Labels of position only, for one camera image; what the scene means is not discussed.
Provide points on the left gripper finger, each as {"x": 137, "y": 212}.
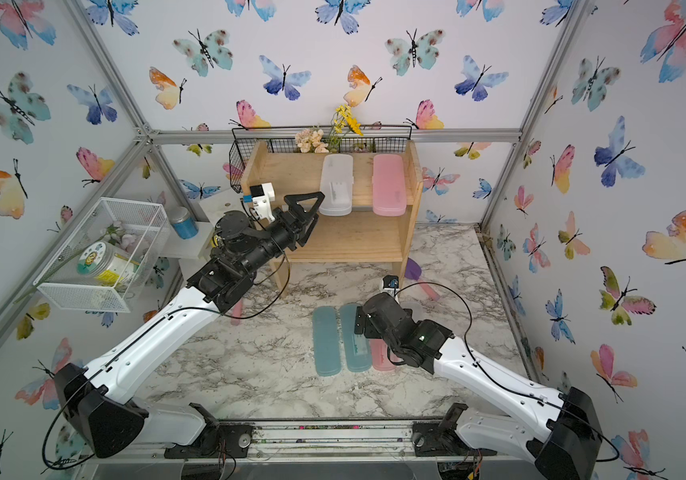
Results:
{"x": 307, "y": 223}
{"x": 306, "y": 204}

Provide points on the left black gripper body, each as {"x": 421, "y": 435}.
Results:
{"x": 289, "y": 234}

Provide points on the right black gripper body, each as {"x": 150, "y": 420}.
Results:
{"x": 369, "y": 330}

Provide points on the teal pencil case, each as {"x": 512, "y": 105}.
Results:
{"x": 326, "y": 341}
{"x": 356, "y": 346}

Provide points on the pink pencil case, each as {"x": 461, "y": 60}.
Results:
{"x": 380, "y": 358}
{"x": 389, "y": 197}

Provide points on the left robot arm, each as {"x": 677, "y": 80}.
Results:
{"x": 99, "y": 400}

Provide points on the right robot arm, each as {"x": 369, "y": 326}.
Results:
{"x": 435, "y": 349}

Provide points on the clear pencil case upper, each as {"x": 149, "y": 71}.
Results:
{"x": 337, "y": 181}

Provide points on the wooden two-tier shelf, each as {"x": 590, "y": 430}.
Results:
{"x": 351, "y": 228}

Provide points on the artificial flower bunch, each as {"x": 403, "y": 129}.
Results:
{"x": 320, "y": 140}

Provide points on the purple pink garden trowel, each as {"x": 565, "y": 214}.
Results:
{"x": 414, "y": 273}

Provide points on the white small stool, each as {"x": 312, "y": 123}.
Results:
{"x": 216, "y": 206}

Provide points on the purple garden fork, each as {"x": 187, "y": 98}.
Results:
{"x": 236, "y": 313}

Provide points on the blue tin can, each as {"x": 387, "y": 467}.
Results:
{"x": 183, "y": 223}

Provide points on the white step block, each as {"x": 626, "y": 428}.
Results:
{"x": 193, "y": 253}

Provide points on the clear jar colourful lid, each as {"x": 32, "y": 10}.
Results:
{"x": 107, "y": 265}

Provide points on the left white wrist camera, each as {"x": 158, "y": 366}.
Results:
{"x": 260, "y": 197}

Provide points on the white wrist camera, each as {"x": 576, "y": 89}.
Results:
{"x": 260, "y": 197}
{"x": 391, "y": 285}

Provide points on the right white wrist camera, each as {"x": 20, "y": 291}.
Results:
{"x": 391, "y": 285}

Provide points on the black wire basket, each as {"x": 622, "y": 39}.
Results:
{"x": 377, "y": 138}

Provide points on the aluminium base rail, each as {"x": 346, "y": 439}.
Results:
{"x": 349, "y": 441}

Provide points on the white mesh wall basket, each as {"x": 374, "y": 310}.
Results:
{"x": 140, "y": 228}

